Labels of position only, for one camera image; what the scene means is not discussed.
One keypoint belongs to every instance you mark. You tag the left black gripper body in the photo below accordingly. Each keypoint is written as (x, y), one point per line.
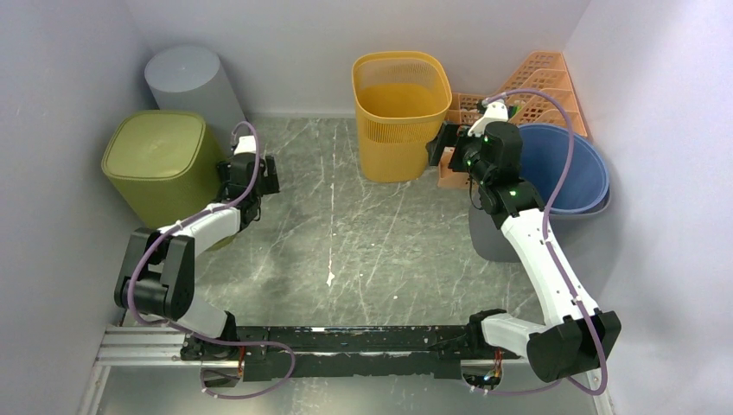
(258, 188)

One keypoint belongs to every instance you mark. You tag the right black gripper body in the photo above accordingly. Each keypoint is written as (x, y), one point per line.
(465, 156)

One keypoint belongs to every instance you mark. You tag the yellow mesh bin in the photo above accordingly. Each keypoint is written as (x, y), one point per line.
(401, 99)

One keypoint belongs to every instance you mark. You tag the blue plastic bin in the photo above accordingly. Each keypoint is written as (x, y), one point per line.
(586, 187)

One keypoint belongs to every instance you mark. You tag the dark grey mesh bin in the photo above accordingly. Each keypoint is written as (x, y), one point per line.
(489, 242)

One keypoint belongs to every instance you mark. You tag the olive green mesh bin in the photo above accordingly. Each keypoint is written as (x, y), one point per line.
(164, 165)

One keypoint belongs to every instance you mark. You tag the light grey plastic bin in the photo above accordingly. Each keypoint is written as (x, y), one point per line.
(193, 79)

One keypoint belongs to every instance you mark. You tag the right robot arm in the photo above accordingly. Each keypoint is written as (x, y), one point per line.
(576, 336)

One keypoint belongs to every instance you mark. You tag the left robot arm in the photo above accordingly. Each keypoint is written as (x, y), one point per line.
(157, 275)

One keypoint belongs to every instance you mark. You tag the orange mesh file organizer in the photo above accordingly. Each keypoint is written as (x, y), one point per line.
(541, 70)

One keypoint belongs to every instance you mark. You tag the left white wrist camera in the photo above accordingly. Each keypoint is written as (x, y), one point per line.
(246, 144)

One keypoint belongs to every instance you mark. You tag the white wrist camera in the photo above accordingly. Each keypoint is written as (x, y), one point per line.
(496, 112)
(246, 144)

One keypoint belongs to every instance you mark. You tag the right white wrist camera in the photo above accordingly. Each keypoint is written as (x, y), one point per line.
(496, 112)

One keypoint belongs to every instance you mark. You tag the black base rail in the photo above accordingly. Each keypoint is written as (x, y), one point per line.
(448, 352)

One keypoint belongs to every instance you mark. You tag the aluminium frame rail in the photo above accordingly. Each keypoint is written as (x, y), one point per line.
(138, 371)

